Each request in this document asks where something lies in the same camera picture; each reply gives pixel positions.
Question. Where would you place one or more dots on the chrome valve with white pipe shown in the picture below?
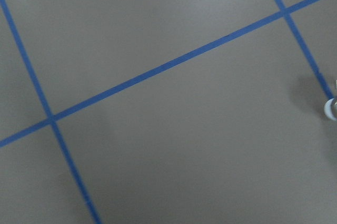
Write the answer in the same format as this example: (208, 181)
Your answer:
(330, 105)

